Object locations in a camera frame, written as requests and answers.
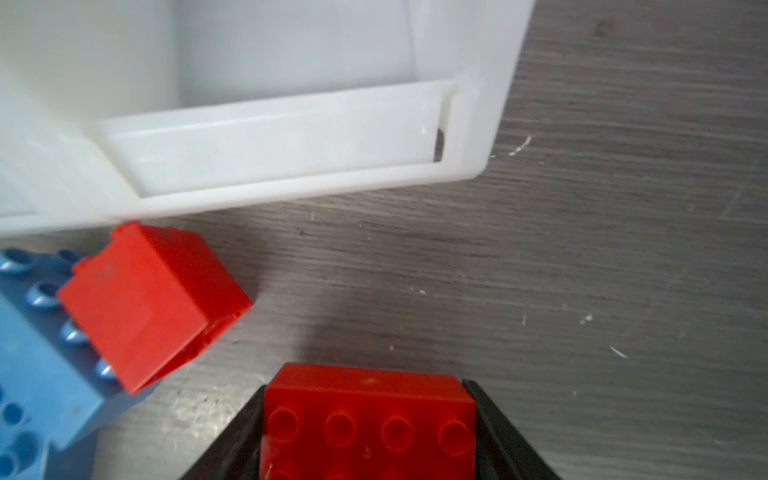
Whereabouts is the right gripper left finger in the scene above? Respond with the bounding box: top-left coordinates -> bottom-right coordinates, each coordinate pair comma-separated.
181,385 -> 266,480

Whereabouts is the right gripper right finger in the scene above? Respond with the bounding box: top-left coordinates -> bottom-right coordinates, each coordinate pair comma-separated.
462,379 -> 561,480

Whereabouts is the red small brick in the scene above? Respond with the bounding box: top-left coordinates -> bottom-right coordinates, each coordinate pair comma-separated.
57,222 -> 253,394

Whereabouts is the blue brick pair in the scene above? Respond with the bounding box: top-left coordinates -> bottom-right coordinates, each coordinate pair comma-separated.
1,248 -> 155,479

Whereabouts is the right white bin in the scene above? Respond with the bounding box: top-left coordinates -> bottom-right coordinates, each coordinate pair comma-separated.
1,1 -> 535,236

